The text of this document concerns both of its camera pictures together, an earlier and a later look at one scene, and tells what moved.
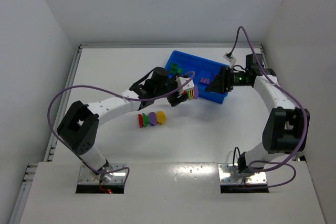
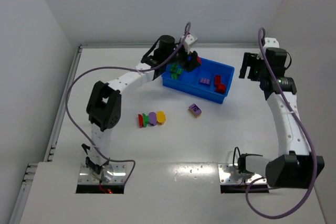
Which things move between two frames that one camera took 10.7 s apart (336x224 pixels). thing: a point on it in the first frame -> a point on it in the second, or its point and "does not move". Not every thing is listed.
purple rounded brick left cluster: [153, 118] does not move
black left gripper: [172, 94] -> [189, 60]
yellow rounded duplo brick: [160, 117] does not move
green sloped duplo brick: [173, 69] does not move
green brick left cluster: [146, 119] does not move
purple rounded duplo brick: [196, 92] -> [195, 108]
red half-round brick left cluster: [140, 120] does not move
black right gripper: [224, 80] -> [250, 64]
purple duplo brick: [205, 80] does not move
